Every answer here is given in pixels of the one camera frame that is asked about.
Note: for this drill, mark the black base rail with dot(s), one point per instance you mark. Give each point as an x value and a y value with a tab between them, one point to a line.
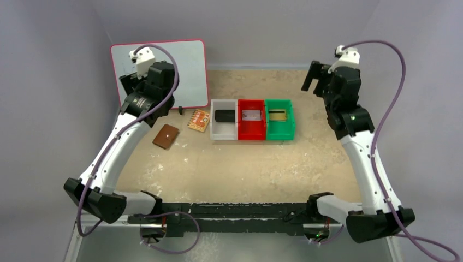
293	219

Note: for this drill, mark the gold card in green bin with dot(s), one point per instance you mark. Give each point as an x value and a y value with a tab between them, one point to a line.
277	115

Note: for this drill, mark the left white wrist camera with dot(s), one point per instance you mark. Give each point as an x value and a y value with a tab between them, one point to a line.
143	59

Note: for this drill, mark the pink framed whiteboard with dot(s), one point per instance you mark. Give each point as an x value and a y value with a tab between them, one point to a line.
190	56

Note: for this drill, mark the brown leather card holder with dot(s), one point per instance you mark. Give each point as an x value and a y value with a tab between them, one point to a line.
166	136

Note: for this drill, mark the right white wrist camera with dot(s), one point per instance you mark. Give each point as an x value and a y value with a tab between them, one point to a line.
347	57

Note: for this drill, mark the green plastic bin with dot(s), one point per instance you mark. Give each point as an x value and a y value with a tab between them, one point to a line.
281	129

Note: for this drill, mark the silver card in red bin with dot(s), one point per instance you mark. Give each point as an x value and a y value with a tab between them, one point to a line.
251	115

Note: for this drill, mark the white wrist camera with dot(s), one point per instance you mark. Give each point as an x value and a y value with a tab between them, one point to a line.
143	59
347	57

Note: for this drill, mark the black card in white bin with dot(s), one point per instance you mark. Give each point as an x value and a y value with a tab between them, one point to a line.
224	116

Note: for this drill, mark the white plastic bin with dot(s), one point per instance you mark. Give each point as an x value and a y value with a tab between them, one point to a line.
223	131

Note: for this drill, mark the orange patterned card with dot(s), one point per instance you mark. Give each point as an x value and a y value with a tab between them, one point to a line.
199	120

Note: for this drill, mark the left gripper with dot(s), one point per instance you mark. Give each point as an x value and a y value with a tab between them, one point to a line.
132	83

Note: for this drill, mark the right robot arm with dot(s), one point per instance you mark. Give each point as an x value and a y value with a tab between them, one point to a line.
380	210

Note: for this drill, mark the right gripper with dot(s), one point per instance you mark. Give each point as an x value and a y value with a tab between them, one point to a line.
319	77

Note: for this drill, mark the red plastic bin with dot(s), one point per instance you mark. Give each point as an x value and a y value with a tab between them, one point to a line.
251	130

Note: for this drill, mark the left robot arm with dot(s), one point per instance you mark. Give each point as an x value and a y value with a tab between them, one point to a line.
94	191

